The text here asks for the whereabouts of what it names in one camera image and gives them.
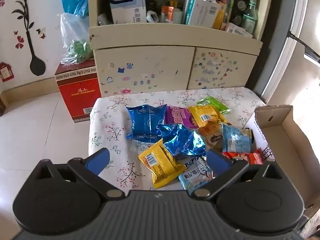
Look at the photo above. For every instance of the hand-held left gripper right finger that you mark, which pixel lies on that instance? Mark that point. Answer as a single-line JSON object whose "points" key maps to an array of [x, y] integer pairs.
{"points": [[218, 163]]}

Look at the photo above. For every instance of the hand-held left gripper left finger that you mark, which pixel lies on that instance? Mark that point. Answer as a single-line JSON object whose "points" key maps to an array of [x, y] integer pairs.
{"points": [[97, 161]]}

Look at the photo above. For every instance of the white and blue snack packet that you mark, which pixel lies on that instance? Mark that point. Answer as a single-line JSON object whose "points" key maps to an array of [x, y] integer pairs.
{"points": [[195, 173]]}

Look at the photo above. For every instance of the cream croissant snack packet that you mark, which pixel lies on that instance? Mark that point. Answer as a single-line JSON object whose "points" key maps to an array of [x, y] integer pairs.
{"points": [[212, 136]]}

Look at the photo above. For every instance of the light blue snack packet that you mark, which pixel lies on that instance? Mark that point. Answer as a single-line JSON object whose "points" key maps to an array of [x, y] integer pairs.
{"points": [[235, 140]]}

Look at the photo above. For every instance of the red snack packet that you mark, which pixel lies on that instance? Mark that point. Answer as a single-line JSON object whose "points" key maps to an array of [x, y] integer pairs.
{"points": [[250, 158]]}

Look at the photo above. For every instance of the blue foil snack packet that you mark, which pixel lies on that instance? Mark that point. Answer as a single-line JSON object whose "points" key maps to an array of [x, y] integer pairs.
{"points": [[183, 141], [145, 122]]}

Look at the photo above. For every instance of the yellow snack packet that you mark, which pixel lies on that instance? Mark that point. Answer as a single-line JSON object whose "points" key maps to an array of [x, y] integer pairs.
{"points": [[160, 165], [203, 115]]}

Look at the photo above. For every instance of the green snack packet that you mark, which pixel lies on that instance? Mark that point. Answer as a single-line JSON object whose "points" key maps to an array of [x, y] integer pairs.
{"points": [[215, 103]]}

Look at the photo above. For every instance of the purple snack packet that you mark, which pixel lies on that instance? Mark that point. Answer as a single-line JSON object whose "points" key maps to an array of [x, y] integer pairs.
{"points": [[177, 117]]}

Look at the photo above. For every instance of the brown cardboard box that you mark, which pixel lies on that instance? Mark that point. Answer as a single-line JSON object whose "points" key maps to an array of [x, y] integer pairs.
{"points": [[287, 150]]}

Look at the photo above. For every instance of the floral tablecloth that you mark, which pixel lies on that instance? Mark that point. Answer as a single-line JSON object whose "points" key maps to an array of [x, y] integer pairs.
{"points": [[112, 120]]}

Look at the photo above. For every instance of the red cardboard box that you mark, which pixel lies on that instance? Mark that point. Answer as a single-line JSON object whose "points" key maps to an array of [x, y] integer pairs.
{"points": [[77, 97]]}

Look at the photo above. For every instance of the cream wooden cabinet with stickers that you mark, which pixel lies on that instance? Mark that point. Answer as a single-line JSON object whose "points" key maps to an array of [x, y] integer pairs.
{"points": [[150, 62]]}

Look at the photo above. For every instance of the clear plastic bag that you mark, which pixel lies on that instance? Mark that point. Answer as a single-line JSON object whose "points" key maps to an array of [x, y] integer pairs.
{"points": [[72, 32]]}

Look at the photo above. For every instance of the small white box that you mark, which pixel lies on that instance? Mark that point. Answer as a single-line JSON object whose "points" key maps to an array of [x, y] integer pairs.
{"points": [[237, 29]]}

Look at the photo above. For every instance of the yellow box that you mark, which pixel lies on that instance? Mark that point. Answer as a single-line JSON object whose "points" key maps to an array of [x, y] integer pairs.
{"points": [[220, 17]]}

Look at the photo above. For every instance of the green glass bottle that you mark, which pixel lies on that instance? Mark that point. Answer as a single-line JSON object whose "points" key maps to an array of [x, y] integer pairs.
{"points": [[250, 17]]}

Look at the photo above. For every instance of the small white bottle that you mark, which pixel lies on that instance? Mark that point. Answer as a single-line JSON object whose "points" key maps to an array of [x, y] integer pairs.
{"points": [[177, 16]]}

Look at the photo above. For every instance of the white and green carton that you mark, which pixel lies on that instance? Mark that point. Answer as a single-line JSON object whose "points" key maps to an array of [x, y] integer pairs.
{"points": [[200, 10]]}

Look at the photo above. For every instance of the crumpled white plastic bag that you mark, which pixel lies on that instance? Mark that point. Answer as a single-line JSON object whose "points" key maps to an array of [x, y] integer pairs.
{"points": [[152, 16]]}

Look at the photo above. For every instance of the white and blue tissue box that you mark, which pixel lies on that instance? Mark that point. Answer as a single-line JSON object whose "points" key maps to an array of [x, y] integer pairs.
{"points": [[127, 7]]}

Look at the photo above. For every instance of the dark container with round lids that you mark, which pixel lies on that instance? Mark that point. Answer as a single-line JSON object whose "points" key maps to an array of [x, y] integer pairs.
{"points": [[241, 5]]}

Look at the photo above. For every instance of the orange packet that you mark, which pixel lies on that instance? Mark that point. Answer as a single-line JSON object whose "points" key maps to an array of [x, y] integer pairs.
{"points": [[167, 11]]}

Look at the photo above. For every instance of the white door frame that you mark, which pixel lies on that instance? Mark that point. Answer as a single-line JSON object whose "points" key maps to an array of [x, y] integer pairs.
{"points": [[292, 30]]}

